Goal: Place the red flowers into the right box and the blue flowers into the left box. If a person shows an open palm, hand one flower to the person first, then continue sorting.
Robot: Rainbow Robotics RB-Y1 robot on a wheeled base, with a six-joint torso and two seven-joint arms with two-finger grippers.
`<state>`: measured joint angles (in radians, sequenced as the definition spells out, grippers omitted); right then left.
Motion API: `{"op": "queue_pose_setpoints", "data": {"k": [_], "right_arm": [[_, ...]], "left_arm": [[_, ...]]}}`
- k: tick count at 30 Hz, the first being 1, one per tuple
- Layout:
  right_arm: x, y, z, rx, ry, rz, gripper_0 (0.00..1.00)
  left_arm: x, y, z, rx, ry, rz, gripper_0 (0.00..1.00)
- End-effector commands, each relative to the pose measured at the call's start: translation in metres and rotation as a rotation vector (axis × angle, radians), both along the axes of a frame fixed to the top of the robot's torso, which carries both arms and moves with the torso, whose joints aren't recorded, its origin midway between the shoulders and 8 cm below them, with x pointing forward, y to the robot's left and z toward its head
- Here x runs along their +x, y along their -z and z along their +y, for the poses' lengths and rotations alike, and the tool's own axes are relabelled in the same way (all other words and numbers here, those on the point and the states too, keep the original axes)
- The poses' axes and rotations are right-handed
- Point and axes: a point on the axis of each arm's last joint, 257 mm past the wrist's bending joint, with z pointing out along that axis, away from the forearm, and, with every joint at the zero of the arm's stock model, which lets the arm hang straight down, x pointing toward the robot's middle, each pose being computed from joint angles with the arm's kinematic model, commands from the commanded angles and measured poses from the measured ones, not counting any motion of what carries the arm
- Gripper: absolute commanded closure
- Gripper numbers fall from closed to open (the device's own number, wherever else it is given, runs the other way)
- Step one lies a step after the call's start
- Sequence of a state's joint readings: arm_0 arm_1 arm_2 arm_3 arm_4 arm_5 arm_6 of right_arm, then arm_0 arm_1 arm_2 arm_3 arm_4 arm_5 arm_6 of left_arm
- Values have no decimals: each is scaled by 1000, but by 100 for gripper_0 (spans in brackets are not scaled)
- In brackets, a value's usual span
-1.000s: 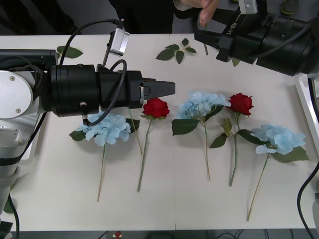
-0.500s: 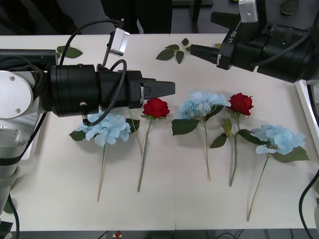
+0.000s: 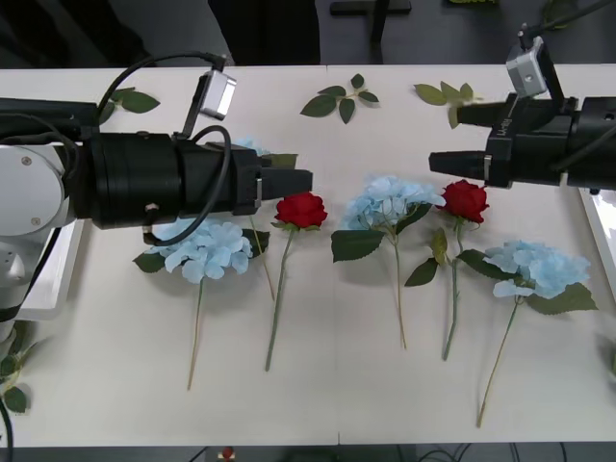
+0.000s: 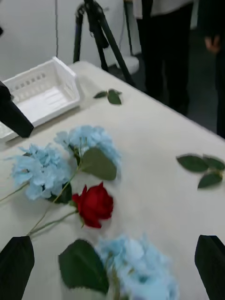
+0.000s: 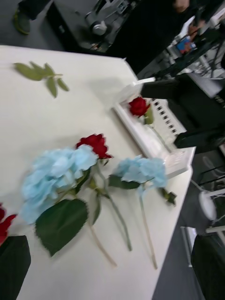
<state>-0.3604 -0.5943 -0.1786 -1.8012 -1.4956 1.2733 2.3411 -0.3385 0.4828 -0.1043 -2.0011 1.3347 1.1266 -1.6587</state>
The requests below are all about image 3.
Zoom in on black stand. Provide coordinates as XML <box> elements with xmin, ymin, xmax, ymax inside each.
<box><xmin>329</xmin><ymin>0</ymin><xmax>413</xmax><ymax>64</ymax></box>

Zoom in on light green leaf twig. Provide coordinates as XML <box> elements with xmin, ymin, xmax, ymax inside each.
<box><xmin>413</xmin><ymin>81</ymin><xmax>485</xmax><ymax>130</ymax></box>

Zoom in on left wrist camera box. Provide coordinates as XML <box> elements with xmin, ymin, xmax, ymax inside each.
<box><xmin>184</xmin><ymin>70</ymin><xmax>239</xmax><ymax>141</ymax></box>

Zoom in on dark green leaf twig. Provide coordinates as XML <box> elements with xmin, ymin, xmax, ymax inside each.
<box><xmin>98</xmin><ymin>86</ymin><xmax>162</xmax><ymax>125</ymax></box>
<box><xmin>299</xmin><ymin>72</ymin><xmax>380</xmax><ymax>125</ymax></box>

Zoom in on shallow white box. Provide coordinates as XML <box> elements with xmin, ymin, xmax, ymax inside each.
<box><xmin>577</xmin><ymin>186</ymin><xmax>616</xmax><ymax>290</ymax></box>
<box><xmin>21</xmin><ymin>218</ymin><xmax>87</xmax><ymax>322</ymax></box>

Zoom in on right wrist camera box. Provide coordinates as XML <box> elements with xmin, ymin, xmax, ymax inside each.
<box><xmin>504</xmin><ymin>28</ymin><xmax>578</xmax><ymax>115</ymax></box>

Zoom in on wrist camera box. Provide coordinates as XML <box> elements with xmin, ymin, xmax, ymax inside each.
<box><xmin>504</xmin><ymin>28</ymin><xmax>578</xmax><ymax>115</ymax></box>
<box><xmin>184</xmin><ymin>70</ymin><xmax>239</xmax><ymax>141</ymax></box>

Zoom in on red rose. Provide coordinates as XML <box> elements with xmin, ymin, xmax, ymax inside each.
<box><xmin>435</xmin><ymin>179</ymin><xmax>490</xmax><ymax>362</ymax></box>
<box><xmin>264</xmin><ymin>191</ymin><xmax>329</xmax><ymax>372</ymax></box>

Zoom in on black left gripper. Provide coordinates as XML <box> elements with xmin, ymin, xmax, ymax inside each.
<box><xmin>177</xmin><ymin>141</ymin><xmax>315</xmax><ymax>218</ymax></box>

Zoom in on pale blue flower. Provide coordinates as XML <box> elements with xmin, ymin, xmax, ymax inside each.
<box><xmin>225</xmin><ymin>134</ymin><xmax>299</xmax><ymax>302</ymax></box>
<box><xmin>133</xmin><ymin>216</ymin><xmax>271</xmax><ymax>392</ymax></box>
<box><xmin>330</xmin><ymin>173</ymin><xmax>447</xmax><ymax>350</ymax></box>
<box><xmin>456</xmin><ymin>239</ymin><xmax>599</xmax><ymax>428</ymax></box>

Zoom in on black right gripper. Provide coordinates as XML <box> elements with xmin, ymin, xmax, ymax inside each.
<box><xmin>428</xmin><ymin>93</ymin><xmax>582</xmax><ymax>191</ymax></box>

